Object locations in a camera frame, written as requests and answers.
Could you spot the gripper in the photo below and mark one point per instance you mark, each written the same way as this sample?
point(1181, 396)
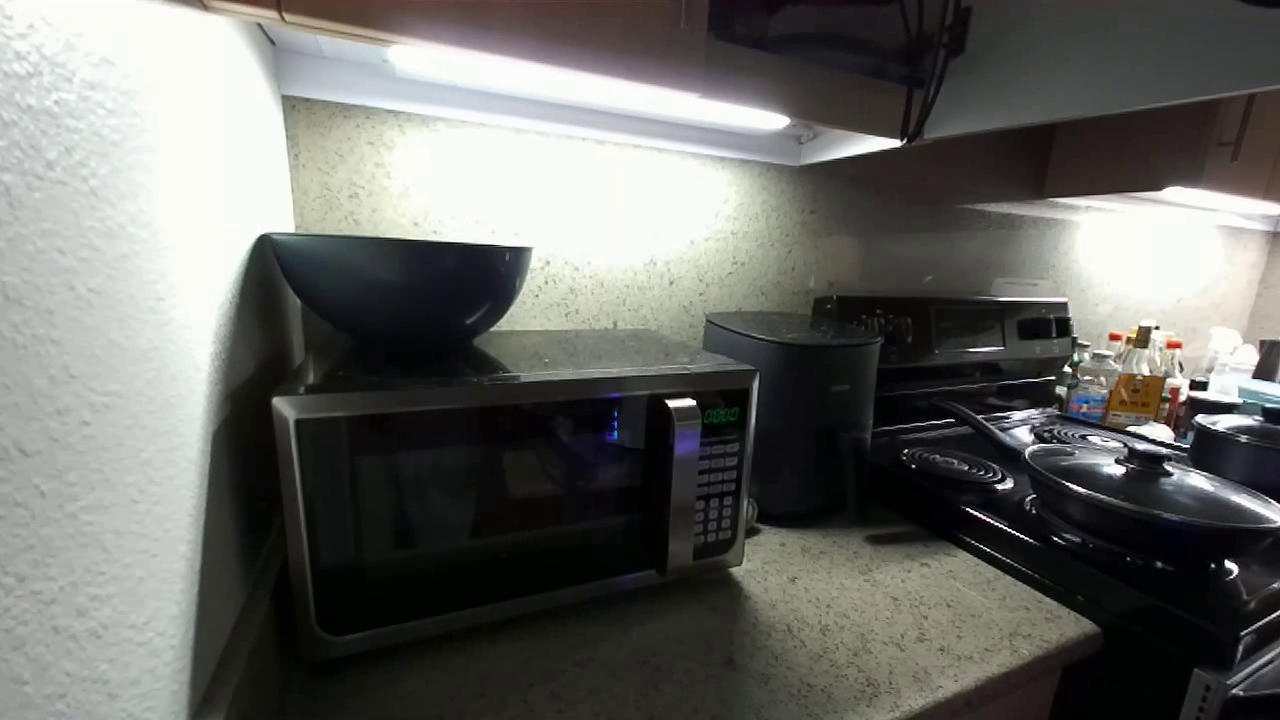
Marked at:
point(820, 30)

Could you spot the under-cabinet light strip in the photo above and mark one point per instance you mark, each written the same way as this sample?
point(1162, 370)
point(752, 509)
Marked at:
point(580, 88)

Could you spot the clear bottle with blue label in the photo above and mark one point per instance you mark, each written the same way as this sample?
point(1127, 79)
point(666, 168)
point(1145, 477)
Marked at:
point(1090, 392)

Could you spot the oil bottle with yellow label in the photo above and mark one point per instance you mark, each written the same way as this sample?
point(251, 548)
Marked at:
point(1135, 395)

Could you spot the dark grey air fryer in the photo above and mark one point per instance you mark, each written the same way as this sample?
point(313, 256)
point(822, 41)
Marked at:
point(800, 420)

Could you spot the coil burner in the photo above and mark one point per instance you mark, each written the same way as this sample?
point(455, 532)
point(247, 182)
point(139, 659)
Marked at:
point(955, 468)
point(1075, 436)

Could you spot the row of sauce bottles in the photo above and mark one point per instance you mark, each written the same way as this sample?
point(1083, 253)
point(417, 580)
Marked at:
point(1174, 365)

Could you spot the large dark bowl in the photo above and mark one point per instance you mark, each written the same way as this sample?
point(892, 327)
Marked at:
point(400, 285)

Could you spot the black electric stove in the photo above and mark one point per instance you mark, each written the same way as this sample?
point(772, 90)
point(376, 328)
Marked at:
point(1000, 500)

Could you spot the white plastic containers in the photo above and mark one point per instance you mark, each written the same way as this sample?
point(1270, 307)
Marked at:
point(1230, 365)

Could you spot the stainless steel microwave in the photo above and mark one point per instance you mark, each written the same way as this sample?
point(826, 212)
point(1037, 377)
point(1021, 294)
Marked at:
point(520, 500)

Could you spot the glass pan lid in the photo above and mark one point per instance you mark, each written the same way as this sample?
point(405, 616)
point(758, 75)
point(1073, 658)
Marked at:
point(1150, 490)

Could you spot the black frying pan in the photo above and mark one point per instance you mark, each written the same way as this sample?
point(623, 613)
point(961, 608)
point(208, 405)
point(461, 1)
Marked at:
point(1130, 510)

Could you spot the black pot with lid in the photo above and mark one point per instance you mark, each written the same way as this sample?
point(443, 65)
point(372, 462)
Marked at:
point(1235, 450)

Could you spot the microwave door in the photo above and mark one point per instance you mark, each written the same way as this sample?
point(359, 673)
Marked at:
point(470, 510)

